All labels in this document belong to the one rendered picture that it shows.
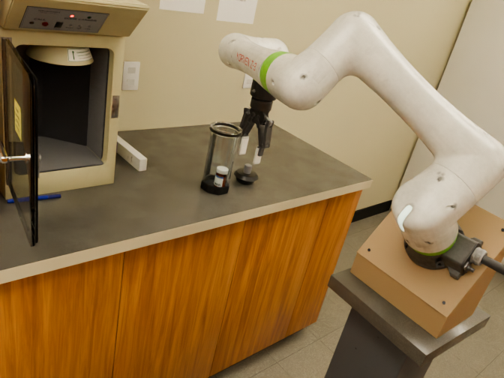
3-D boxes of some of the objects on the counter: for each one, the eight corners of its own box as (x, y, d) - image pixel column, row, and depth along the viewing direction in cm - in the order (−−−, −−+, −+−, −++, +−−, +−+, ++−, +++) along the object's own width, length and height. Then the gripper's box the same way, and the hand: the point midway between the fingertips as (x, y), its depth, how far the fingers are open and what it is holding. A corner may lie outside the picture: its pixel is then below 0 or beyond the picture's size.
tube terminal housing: (-20, 162, 144) (-38, -129, 111) (82, 151, 165) (94, -96, 132) (4, 199, 129) (-8, -125, 95) (114, 183, 150) (136, -88, 116)
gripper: (290, 108, 154) (274, 169, 164) (251, 88, 166) (239, 146, 177) (274, 109, 149) (259, 172, 159) (235, 88, 162) (223, 148, 172)
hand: (250, 151), depth 167 cm, fingers open, 7 cm apart
